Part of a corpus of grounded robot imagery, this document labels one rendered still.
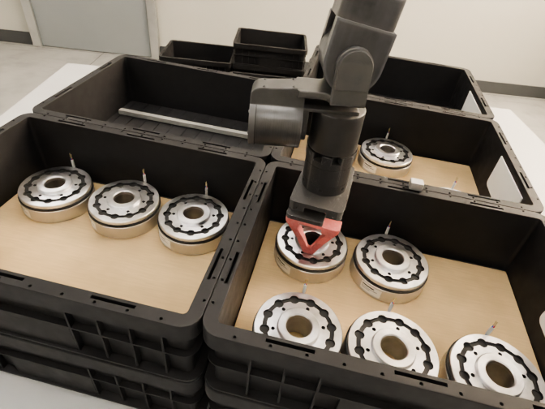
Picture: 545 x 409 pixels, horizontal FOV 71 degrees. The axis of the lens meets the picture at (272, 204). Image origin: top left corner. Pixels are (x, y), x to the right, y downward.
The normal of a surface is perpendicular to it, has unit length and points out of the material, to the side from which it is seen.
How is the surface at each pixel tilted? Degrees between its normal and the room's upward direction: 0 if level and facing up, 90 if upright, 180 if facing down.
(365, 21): 84
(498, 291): 0
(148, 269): 0
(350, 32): 84
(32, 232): 0
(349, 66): 84
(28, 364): 90
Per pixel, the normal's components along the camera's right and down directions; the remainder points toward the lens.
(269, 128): -0.02, 0.48
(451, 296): 0.10, -0.76
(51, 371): -0.21, 0.61
